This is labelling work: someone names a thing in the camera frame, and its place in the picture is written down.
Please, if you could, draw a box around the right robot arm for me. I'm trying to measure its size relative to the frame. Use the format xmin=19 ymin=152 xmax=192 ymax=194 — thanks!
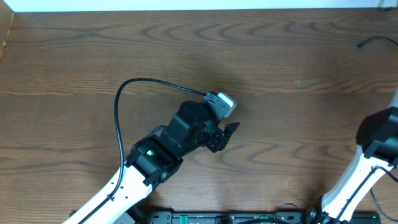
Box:
xmin=304 ymin=94 xmax=397 ymax=223

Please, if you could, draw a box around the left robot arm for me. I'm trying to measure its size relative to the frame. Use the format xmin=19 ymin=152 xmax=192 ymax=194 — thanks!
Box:
xmin=66 ymin=98 xmax=239 ymax=223

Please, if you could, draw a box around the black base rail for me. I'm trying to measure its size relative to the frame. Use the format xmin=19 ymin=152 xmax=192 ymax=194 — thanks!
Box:
xmin=124 ymin=203 xmax=382 ymax=224

